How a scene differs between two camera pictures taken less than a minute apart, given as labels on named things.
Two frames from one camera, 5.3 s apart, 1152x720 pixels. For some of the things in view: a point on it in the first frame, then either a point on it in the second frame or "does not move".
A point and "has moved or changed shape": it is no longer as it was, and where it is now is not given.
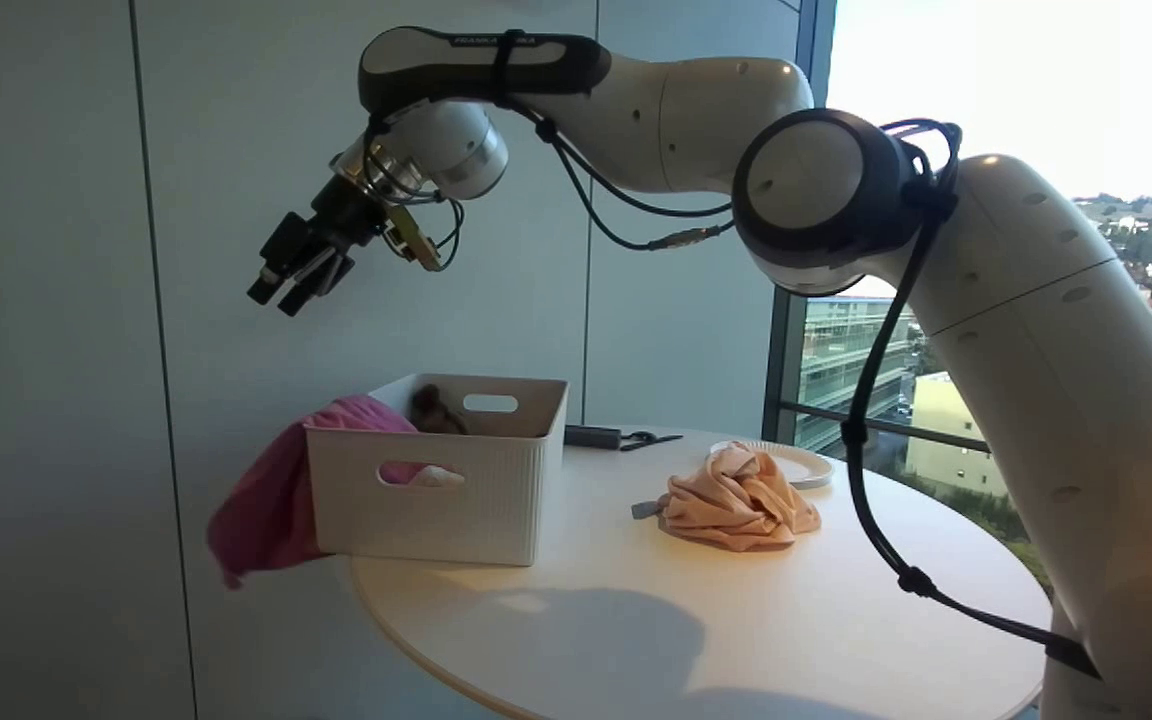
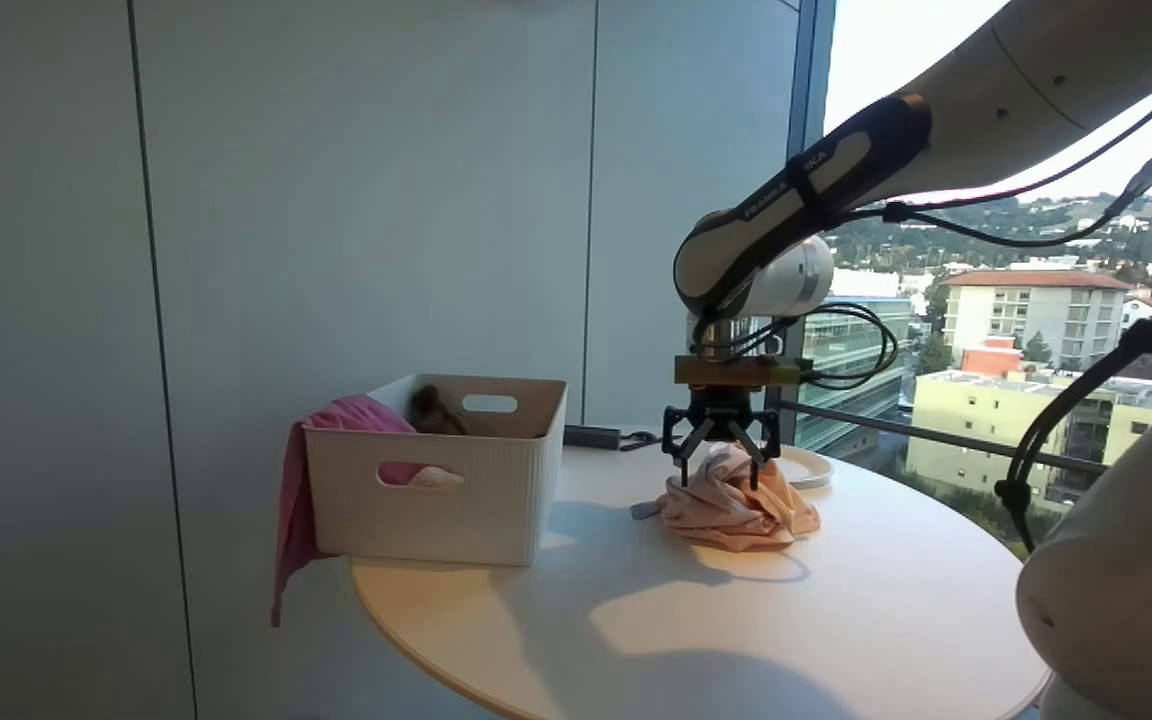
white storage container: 445,497 does not move
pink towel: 267,517 has moved or changed shape
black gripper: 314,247 → 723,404
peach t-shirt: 739,500 does not move
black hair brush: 612,438 does not move
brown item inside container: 428,410 does not move
